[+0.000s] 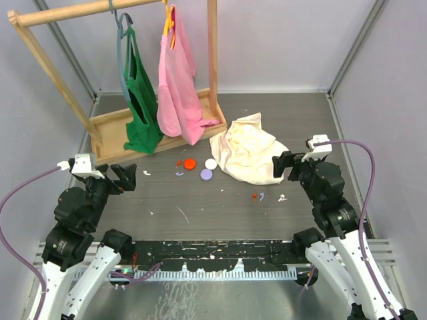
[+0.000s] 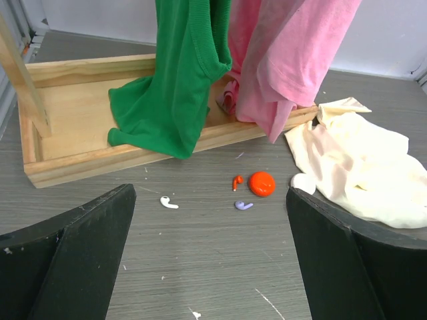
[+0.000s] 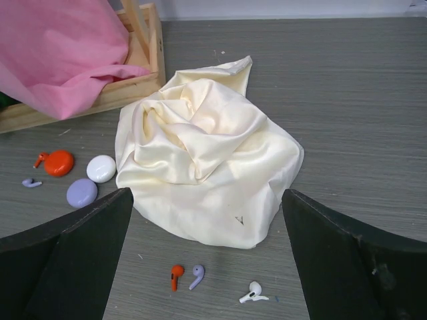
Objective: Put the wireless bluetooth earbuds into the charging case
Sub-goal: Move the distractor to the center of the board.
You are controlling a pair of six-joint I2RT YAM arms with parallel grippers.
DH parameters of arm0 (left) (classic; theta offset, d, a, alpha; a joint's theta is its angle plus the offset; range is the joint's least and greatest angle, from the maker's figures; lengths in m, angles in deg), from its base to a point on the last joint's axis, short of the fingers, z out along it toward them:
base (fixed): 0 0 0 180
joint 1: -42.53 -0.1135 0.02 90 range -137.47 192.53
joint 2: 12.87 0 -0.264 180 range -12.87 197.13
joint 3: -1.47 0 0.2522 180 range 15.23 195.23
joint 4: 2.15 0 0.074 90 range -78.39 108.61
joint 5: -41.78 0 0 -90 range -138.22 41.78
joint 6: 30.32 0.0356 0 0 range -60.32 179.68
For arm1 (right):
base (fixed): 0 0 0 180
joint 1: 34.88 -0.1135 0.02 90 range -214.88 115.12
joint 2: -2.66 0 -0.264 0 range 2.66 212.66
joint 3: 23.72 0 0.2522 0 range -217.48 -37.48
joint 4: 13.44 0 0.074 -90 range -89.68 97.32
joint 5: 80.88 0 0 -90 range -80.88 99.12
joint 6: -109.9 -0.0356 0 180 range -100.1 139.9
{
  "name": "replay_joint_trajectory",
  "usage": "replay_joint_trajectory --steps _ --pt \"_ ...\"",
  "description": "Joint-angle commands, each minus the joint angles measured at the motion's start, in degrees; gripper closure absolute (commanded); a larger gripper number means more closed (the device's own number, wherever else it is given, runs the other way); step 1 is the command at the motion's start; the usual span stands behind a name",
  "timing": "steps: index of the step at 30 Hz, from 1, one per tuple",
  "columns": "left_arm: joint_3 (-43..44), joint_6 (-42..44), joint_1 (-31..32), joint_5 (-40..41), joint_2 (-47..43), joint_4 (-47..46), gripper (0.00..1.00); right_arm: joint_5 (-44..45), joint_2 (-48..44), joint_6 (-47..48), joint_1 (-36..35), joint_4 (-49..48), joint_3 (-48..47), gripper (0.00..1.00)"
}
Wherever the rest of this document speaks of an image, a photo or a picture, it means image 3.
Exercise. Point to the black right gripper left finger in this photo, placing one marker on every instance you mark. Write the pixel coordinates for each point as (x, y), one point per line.
(64, 268)

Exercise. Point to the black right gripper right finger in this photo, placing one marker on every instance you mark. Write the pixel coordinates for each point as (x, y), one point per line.
(351, 270)

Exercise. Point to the lilac earbud case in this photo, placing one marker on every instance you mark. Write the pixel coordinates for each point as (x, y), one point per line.
(81, 193)

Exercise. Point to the lilac earbud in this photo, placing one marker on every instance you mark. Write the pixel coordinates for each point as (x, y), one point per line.
(198, 273)
(30, 183)

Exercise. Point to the lilac earbud front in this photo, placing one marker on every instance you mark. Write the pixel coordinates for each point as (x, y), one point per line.
(198, 273)

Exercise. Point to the white earbud case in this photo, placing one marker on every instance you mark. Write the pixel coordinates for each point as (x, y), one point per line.
(101, 169)

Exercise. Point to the orange earbud near case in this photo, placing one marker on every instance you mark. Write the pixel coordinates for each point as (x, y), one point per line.
(41, 158)

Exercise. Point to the white earbud front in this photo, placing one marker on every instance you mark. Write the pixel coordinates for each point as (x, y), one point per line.
(254, 294)

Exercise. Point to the cream satin cloth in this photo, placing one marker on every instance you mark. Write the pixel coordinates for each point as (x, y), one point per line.
(202, 161)

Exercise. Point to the green t-shirt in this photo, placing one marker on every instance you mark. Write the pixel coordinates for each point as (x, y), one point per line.
(6, 101)

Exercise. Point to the pink t-shirt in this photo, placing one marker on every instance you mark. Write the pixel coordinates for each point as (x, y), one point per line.
(57, 56)

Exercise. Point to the wooden clothes rack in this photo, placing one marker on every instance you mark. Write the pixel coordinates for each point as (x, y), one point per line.
(145, 50)

